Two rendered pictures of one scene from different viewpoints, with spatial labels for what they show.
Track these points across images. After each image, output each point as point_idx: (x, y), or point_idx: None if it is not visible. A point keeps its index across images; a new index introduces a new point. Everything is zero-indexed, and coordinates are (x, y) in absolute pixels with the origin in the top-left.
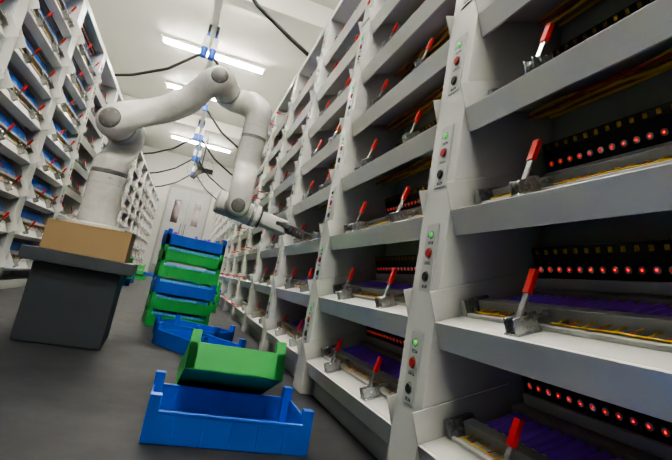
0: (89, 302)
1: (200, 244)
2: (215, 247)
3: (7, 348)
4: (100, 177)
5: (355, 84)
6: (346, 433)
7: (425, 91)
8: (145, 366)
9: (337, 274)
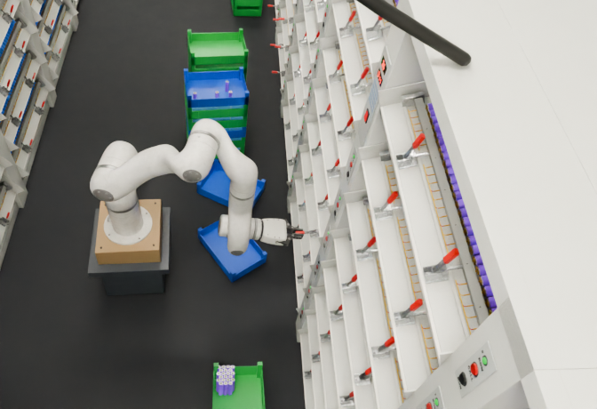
0: (147, 279)
1: (222, 101)
2: (237, 100)
3: (112, 321)
4: (116, 215)
5: (341, 202)
6: None
7: None
8: (195, 321)
9: None
